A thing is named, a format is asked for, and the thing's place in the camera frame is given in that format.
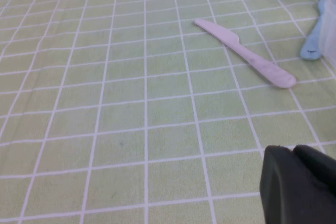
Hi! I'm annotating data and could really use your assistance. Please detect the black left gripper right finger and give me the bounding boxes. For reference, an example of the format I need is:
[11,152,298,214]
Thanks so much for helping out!
[292,144,336,196]

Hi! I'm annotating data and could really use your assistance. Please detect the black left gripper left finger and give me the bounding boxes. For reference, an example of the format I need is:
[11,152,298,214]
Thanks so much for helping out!
[259,145,336,224]

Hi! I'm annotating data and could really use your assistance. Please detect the clear plastic egg box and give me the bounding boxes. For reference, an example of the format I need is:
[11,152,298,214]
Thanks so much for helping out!
[316,0,336,69]

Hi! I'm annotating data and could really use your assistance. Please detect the blue plastic fork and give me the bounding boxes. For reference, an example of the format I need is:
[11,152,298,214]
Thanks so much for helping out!
[300,0,329,61]

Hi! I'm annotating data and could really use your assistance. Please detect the green grid tablecloth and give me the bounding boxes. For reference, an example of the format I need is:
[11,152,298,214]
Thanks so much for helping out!
[0,0,336,224]

